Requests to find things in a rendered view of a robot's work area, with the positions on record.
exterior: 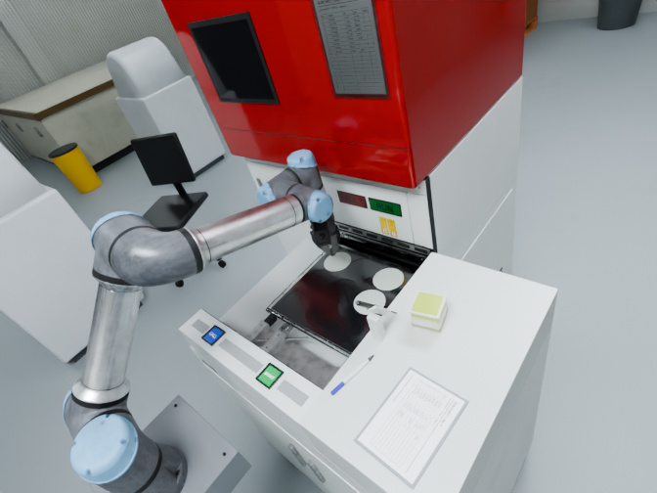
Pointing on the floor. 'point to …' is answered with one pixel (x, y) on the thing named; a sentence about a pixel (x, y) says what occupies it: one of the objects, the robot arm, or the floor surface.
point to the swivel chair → (170, 169)
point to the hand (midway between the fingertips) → (331, 253)
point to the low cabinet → (72, 117)
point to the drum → (75, 167)
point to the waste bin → (617, 14)
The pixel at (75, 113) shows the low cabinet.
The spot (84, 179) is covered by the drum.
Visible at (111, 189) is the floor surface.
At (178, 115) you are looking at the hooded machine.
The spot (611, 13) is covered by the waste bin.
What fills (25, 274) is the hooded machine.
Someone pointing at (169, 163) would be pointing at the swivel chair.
